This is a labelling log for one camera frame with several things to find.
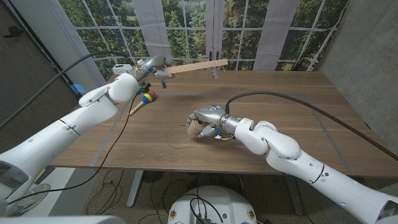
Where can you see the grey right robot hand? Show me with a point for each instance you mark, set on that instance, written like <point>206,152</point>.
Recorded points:
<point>213,115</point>

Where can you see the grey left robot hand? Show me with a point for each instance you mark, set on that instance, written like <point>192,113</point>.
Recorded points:
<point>149,67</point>

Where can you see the jute twine spool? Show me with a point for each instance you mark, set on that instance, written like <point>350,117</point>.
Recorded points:
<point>196,127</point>

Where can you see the wooden strip clip hanger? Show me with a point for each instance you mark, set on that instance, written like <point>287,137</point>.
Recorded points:
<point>202,66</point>

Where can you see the jute thread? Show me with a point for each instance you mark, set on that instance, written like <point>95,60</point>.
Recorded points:
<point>167,140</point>

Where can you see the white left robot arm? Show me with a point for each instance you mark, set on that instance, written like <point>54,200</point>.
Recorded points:
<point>62,137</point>

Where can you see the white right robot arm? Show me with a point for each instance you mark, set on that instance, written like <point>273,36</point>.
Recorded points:
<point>295,161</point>

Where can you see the white power strip box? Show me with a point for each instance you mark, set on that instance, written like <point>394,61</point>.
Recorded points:
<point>121,69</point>

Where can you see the colourful toy maraca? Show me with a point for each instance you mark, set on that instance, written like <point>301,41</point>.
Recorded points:
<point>149,96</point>

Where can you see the small blue object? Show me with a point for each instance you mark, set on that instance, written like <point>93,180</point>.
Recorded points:
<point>78,88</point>

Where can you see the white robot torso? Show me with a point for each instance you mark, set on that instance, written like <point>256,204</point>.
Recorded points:
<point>224,205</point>

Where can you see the white table leg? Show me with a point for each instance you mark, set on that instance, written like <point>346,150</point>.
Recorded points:
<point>135,189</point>

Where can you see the grey table leg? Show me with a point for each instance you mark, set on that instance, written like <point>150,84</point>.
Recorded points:
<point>293,196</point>

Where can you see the white sneaker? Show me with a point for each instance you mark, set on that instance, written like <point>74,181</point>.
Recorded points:
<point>32,196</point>

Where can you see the grey robot front bar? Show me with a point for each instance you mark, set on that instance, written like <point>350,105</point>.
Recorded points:
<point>62,220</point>

